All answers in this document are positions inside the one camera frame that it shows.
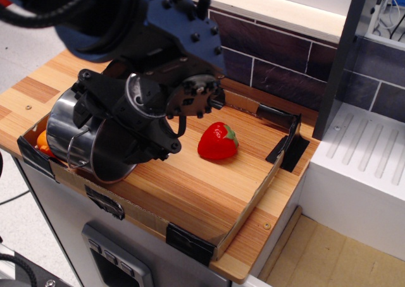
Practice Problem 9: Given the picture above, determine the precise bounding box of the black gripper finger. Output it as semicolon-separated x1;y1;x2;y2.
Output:
104;114;182;164
71;69;125;128

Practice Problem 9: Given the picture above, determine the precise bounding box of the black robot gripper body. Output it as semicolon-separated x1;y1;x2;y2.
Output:
106;0;225;138

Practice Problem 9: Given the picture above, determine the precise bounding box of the stainless steel pot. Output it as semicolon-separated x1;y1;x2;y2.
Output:
46;89;136;183

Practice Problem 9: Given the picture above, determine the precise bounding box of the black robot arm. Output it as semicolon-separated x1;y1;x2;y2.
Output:
1;0;225;164

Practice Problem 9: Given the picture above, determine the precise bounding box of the cardboard fence with black tape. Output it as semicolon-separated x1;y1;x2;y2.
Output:
18;92;318;279

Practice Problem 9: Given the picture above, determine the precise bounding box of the orange plastic toy fruit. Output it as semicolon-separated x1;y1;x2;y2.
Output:
37;130;54;157

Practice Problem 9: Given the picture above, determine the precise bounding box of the red plastic strawberry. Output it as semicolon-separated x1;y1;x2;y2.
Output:
197;122;239;160

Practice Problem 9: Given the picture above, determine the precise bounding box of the grey toy oven control panel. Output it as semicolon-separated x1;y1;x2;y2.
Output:
82;224;154;286

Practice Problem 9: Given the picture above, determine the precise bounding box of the white toy sink drainboard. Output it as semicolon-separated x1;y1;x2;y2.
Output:
308;102;405;205

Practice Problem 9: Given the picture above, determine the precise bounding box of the dark grey shelf post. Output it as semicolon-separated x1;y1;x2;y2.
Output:
313;0;366;140

